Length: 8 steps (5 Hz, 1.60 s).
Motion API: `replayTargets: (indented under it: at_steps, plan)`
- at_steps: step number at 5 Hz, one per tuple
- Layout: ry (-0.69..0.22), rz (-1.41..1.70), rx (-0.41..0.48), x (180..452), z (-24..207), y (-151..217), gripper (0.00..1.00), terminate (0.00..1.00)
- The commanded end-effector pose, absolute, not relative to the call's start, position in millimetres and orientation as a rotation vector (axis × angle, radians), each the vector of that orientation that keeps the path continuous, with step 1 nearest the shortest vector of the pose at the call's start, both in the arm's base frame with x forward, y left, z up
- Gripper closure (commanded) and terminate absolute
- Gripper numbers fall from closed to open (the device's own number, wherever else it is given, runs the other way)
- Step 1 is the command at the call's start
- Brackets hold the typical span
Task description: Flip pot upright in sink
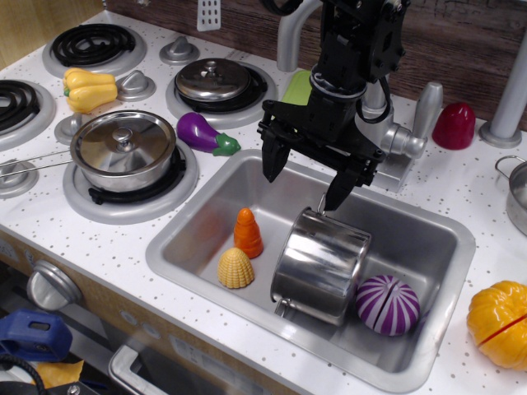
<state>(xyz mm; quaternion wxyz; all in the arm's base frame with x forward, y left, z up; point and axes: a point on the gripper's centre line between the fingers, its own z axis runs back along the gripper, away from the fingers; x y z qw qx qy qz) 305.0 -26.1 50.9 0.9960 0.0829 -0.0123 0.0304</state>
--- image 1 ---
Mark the red toy vegetable half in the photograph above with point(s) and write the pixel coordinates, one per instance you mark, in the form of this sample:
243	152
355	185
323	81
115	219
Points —
455	127

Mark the grey oven dial knob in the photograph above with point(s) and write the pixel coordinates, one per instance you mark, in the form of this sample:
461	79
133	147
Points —
51	289

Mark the grey toy faucet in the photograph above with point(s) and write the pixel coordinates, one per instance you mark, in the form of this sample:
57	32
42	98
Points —
403	145

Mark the grey post at right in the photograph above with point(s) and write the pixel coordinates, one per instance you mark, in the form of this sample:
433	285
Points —
503	131

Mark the back left black burner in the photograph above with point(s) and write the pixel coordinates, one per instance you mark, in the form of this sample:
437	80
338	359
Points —
99	47

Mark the front burner under pot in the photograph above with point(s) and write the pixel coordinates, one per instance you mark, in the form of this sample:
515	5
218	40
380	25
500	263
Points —
134	207

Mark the yellow toy corn piece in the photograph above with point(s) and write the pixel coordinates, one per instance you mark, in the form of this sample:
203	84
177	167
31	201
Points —
234	269

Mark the purple toy eggplant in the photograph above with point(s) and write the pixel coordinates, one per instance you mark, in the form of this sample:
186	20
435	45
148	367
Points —
193	129

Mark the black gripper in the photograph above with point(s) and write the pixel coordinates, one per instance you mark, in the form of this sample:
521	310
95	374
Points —
324	130

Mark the far left black burner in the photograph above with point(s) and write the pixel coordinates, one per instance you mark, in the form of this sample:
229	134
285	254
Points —
27	109

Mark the orange toy pumpkin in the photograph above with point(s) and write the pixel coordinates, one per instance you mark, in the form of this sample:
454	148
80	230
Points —
497	324

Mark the steel lid on back burner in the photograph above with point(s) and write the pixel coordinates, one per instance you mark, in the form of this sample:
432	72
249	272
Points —
212	79

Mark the lidded steel pot on burner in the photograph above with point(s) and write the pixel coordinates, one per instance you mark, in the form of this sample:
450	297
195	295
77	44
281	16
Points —
124	151

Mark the grey stove knob back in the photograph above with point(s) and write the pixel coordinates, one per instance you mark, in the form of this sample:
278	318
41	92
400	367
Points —
179	52

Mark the blue clamp tool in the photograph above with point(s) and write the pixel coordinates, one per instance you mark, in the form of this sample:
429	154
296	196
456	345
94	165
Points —
35	336

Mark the yellow toy bell pepper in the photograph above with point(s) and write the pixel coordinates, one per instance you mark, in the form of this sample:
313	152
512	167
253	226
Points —
85	90

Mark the grey stove knob middle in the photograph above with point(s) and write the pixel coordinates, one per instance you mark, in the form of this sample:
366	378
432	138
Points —
136	86

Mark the grey stove knob near pot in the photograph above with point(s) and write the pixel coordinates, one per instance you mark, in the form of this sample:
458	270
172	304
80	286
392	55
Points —
69	126

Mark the grey stove knob left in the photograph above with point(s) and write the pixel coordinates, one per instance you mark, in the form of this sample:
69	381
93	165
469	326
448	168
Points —
17	178

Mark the white slotted spatula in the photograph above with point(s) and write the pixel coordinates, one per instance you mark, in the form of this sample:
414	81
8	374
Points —
209	15

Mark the black burner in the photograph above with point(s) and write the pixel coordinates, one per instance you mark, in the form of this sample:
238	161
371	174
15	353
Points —
27	109
99	47

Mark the green plastic plate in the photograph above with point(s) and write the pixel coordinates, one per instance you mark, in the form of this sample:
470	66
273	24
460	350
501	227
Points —
299	89

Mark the orange toy carrot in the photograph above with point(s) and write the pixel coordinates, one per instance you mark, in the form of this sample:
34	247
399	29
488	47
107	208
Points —
247	235

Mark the grey oven door handle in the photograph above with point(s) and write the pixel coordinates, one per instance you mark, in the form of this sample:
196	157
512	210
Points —
148	372

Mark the purple striped toy onion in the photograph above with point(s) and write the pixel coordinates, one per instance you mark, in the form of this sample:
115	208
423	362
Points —
387	305

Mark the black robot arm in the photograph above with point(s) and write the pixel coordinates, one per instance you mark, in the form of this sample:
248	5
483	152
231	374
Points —
360	44

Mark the metal sink basin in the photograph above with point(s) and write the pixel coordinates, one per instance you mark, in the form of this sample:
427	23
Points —
429	252

